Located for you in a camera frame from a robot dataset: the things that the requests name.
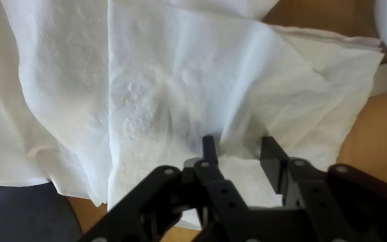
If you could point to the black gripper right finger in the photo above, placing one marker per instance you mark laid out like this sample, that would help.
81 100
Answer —
345 206

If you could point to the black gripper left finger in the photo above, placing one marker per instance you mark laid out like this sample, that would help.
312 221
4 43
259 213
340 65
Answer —
167 210

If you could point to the white paper towel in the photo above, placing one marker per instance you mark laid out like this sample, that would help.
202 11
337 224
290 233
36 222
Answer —
157 89

